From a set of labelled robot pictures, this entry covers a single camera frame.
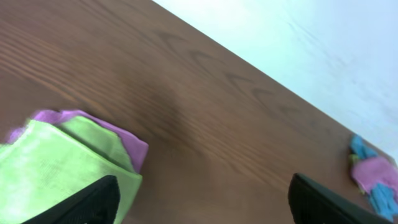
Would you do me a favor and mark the folded purple cloth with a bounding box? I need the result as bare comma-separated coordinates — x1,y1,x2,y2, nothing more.
6,108,149,174

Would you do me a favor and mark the crumpled blue cloth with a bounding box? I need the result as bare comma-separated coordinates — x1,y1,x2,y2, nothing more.
349,135,397,221

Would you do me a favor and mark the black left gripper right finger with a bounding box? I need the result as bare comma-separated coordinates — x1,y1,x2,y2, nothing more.
288,173,391,224

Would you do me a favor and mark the green microfiber cloth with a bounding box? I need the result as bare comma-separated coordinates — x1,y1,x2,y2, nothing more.
1,116,142,223

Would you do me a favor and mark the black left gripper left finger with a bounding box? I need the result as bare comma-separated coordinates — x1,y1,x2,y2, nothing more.
23,175,121,224

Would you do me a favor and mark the crumpled purple cloth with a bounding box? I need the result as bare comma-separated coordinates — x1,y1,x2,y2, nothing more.
351,156,397,195

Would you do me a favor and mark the small green cloth scrap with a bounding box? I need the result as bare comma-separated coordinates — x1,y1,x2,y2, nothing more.
348,154,361,166

